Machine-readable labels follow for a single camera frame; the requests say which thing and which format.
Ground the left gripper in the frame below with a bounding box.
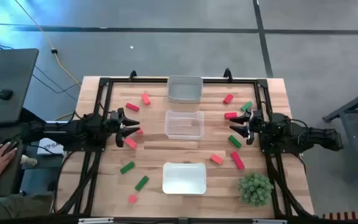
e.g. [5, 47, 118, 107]
[103, 108, 141, 148]

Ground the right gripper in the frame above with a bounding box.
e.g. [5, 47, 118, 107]
[229, 108, 265, 146]

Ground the green wooden block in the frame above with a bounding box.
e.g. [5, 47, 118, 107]
[134, 175, 150, 192]
[119, 161, 135, 175]
[227, 134, 242, 149]
[240, 101, 254, 113]

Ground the clear plastic bin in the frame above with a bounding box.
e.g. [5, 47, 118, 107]
[164, 110, 205, 141]

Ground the artificial green potted plant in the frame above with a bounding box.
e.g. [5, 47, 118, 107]
[237, 171, 275, 208]

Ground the gray plastic bin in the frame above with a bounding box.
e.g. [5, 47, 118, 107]
[167, 75, 204, 104]

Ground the white plastic bin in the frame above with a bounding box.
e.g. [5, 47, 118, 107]
[162, 161, 208, 195]

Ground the white paper with logo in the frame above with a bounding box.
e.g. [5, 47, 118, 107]
[37, 138, 65, 156]

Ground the black desk support bar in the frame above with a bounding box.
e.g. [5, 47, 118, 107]
[20, 107, 48, 125]

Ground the small white rounded object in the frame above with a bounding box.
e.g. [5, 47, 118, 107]
[20, 154, 39, 168]

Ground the gray metal stand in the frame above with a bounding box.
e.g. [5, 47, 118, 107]
[322, 84, 358, 182]

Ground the black computer mouse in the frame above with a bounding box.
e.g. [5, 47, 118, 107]
[0, 138, 23, 156]

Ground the dark gray desk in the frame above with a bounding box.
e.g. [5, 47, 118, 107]
[0, 123, 32, 200]

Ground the small black puck device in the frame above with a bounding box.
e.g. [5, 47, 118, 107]
[0, 89, 14, 101]

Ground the black and tan striped bar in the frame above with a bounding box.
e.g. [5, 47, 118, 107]
[322, 210, 358, 221]

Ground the person's leg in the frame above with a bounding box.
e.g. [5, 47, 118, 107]
[0, 191, 55, 222]

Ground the black floor cable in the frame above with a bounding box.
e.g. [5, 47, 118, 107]
[0, 39, 81, 92]
[31, 73, 80, 101]

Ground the silver bracket plate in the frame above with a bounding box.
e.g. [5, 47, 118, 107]
[78, 217, 115, 224]
[252, 218, 288, 224]

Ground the black aluminium table frame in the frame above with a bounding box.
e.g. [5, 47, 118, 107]
[50, 76, 316, 224]

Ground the yellow floor cable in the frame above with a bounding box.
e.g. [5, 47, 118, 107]
[13, 0, 82, 122]

